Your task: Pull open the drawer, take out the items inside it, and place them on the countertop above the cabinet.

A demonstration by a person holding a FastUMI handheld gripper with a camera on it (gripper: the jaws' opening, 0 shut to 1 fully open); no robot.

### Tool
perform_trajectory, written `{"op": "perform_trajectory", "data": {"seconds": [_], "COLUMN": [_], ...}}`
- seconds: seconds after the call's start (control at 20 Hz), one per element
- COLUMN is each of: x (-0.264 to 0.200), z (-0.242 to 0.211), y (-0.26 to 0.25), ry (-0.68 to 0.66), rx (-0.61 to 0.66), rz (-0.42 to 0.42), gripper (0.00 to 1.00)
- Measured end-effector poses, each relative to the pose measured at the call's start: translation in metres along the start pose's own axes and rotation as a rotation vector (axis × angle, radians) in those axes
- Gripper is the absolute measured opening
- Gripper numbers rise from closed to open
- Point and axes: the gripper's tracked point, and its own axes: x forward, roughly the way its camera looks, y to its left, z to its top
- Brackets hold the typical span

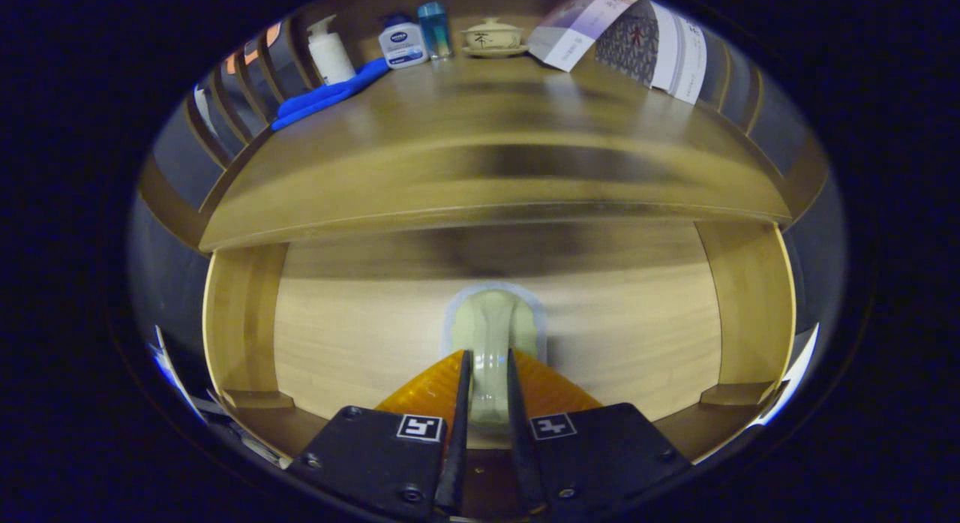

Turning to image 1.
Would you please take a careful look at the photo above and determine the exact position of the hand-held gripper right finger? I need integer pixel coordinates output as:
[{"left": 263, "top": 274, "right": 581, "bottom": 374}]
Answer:
[{"left": 506, "top": 348, "right": 692, "bottom": 518}]

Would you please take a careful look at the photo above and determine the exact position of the white pump bottle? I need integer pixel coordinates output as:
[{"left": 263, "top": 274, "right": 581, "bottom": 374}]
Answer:
[{"left": 306, "top": 14, "right": 356, "bottom": 86}]

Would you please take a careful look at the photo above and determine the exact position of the wooden drawer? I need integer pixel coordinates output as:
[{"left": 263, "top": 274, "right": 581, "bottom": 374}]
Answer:
[{"left": 202, "top": 219, "right": 797, "bottom": 464}]

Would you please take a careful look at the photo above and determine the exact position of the plain white book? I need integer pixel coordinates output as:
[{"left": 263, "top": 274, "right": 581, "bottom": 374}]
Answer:
[{"left": 649, "top": 2, "right": 687, "bottom": 96}]

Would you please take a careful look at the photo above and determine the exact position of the white blue-capped lotion bottle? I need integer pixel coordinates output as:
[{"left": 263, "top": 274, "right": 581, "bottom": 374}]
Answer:
[{"left": 377, "top": 13, "right": 430, "bottom": 70}]

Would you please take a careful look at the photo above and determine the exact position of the wooden cabinet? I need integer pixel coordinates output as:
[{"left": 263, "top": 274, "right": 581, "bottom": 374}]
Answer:
[{"left": 137, "top": 0, "right": 832, "bottom": 254}]

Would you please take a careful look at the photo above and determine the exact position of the teal bottle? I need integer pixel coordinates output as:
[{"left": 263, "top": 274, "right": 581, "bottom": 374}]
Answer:
[{"left": 417, "top": 2, "right": 454, "bottom": 60}]

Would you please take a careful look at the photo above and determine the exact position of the purple white book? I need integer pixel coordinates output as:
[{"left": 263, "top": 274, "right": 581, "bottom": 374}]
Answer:
[{"left": 527, "top": 0, "right": 644, "bottom": 72}]

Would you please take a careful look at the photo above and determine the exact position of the beige lidded teacup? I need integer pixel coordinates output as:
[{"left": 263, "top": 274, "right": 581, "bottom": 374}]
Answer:
[{"left": 460, "top": 17, "right": 530, "bottom": 59}]

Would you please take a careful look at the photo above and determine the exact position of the wooden countertop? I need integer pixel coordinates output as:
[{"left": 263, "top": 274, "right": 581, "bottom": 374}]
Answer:
[{"left": 199, "top": 54, "right": 792, "bottom": 252}]

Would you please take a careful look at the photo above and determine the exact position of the dark patterned book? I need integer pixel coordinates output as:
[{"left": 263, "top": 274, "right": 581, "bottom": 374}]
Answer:
[{"left": 595, "top": 0, "right": 661, "bottom": 87}]

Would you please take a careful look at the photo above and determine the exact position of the blue cloth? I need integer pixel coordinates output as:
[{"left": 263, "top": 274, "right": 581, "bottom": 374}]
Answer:
[{"left": 271, "top": 56, "right": 392, "bottom": 131}]

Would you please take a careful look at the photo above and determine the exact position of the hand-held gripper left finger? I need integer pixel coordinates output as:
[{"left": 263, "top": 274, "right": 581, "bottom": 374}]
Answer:
[{"left": 285, "top": 348, "right": 475, "bottom": 522}]

